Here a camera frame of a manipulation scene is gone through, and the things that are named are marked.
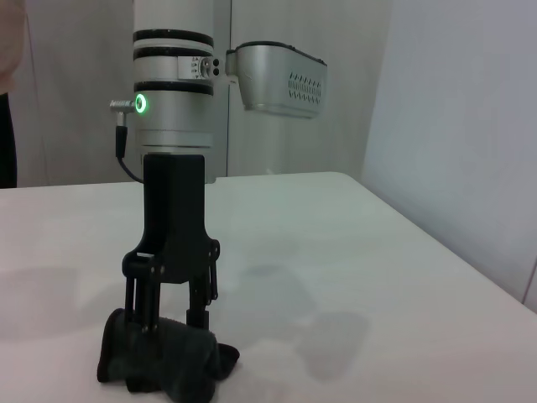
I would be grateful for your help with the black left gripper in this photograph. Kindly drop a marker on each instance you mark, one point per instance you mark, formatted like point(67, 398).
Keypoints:
point(174, 210)

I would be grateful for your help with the silver left arm elbow connector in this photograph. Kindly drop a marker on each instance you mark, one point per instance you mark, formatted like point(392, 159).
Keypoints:
point(121, 106)

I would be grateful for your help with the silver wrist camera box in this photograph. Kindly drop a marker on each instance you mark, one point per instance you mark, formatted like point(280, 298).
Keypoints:
point(272, 75)

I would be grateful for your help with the dark cleaning rag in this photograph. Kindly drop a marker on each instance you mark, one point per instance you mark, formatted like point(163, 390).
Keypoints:
point(168, 361)

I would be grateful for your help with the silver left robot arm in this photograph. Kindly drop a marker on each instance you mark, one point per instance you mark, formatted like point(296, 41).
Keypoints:
point(176, 113)

